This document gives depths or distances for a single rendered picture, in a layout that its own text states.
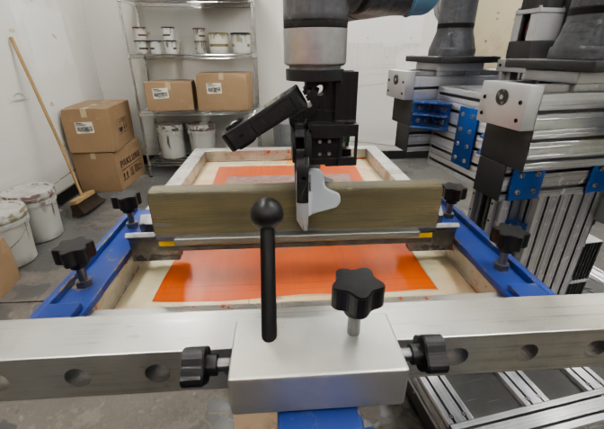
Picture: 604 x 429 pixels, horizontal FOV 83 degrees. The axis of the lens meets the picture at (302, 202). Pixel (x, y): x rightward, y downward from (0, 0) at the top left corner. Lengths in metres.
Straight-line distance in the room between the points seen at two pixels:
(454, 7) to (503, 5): 3.62
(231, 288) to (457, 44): 1.07
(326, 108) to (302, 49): 0.08
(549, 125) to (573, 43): 0.17
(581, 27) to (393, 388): 0.84
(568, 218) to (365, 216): 0.99
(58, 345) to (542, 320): 0.44
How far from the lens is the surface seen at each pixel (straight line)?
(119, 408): 1.71
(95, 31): 4.58
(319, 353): 0.27
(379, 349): 0.28
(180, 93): 3.87
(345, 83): 0.44
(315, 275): 0.55
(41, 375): 0.40
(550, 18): 1.23
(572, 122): 0.94
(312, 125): 0.42
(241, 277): 0.55
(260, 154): 1.10
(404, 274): 0.57
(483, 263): 0.55
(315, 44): 0.41
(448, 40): 1.33
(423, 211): 0.52
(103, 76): 4.59
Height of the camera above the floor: 1.28
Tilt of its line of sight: 24 degrees down
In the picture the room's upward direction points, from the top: straight up
